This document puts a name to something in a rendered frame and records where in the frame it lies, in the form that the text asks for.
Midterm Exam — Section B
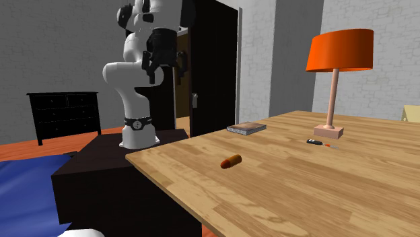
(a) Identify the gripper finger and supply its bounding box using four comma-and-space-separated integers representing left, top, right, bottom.
174, 50, 189, 78
141, 50, 158, 85

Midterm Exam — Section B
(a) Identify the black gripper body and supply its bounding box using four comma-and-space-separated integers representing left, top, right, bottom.
146, 28, 180, 67

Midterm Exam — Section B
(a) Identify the black door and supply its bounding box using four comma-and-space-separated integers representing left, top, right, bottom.
174, 0, 243, 138

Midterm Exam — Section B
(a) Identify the black chest of drawers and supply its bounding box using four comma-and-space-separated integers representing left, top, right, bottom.
26, 91, 102, 147

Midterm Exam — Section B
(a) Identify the orange brown cylinder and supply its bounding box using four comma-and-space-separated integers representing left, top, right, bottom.
219, 153, 243, 170

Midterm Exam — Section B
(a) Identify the dark robot stand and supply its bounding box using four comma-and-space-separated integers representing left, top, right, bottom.
50, 128, 203, 237

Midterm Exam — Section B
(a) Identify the black and orange screwdriver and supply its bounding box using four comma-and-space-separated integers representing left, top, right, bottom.
306, 138, 340, 150

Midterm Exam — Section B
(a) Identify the orange shade table lamp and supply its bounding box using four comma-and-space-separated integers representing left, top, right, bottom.
305, 28, 375, 140

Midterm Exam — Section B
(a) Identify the wooden table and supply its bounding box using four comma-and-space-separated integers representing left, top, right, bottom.
125, 110, 420, 237

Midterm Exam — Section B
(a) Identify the blue bed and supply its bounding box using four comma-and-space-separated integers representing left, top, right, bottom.
0, 154, 73, 237

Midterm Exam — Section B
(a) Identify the pale yellow chair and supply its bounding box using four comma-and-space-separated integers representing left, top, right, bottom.
401, 104, 420, 124

